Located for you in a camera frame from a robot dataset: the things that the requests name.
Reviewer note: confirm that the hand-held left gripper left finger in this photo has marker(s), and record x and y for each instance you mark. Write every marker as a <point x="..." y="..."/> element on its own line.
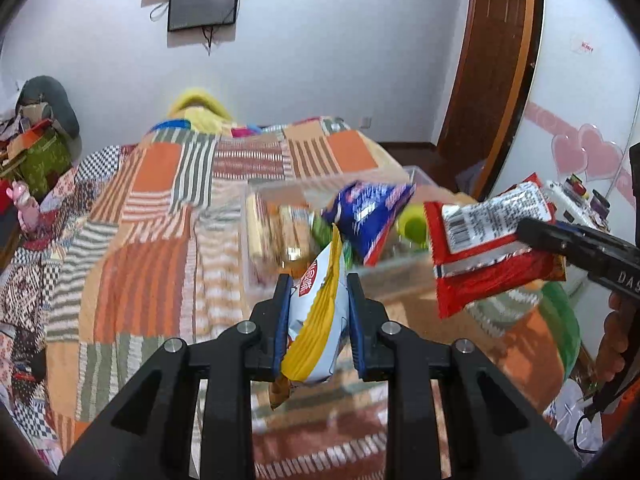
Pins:
<point x="280" y="330"/>

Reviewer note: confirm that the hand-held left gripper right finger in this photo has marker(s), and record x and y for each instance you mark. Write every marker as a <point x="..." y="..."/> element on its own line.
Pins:
<point x="356" y="330"/>

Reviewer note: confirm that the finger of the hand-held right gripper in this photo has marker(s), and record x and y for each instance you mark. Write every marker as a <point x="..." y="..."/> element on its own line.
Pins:
<point x="550" y="240"/>

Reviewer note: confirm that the yellow white chip bag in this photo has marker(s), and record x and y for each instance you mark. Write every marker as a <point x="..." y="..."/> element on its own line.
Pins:
<point x="312" y="330"/>

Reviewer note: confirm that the red snack bag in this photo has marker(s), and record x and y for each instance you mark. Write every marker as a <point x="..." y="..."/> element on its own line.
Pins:
<point x="480" y="270"/>

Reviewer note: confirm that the clear plastic container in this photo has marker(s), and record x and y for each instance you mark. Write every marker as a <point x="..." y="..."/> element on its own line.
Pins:
<point x="260" y="192"/>

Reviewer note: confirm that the person's right hand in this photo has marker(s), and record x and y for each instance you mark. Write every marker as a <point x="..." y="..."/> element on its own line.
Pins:
<point x="615" y="340"/>

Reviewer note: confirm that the small green snack packet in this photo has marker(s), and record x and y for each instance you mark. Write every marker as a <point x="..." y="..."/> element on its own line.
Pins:
<point x="321" y="232"/>

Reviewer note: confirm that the blue snack bag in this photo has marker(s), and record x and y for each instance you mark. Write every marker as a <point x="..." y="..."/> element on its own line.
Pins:
<point x="370" y="210"/>

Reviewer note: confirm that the white heart print wardrobe door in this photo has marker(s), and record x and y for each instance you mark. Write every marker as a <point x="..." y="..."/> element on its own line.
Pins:
<point x="575" y="110"/>

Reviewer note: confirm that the patchwork blanket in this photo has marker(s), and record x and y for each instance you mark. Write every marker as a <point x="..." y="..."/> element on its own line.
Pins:
<point x="150" y="260"/>

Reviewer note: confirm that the brown wooden door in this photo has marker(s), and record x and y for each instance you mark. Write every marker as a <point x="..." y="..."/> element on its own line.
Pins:
<point x="492" y="60"/>

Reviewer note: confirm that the red white door sticker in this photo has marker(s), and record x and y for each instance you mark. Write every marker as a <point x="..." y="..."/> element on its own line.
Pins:
<point x="583" y="46"/>

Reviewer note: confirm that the yellow pillow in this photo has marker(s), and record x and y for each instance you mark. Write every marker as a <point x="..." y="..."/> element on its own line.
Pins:
<point x="197" y="107"/>

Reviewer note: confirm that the pink plush toy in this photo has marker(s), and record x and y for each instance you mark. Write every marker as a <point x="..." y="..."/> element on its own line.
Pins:
<point x="25" y="207"/>

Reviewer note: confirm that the green patterned bag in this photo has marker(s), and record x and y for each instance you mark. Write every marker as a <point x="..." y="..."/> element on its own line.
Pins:
<point x="42" y="165"/>

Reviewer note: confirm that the orange cardboard box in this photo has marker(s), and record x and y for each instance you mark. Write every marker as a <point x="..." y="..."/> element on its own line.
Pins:
<point x="27" y="137"/>

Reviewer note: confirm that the white wall outlet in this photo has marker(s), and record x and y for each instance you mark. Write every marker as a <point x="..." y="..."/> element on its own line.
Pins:
<point x="366" y="121"/>

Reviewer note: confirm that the small black wall monitor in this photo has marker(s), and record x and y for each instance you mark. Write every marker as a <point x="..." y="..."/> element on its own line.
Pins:
<point x="202" y="6"/>

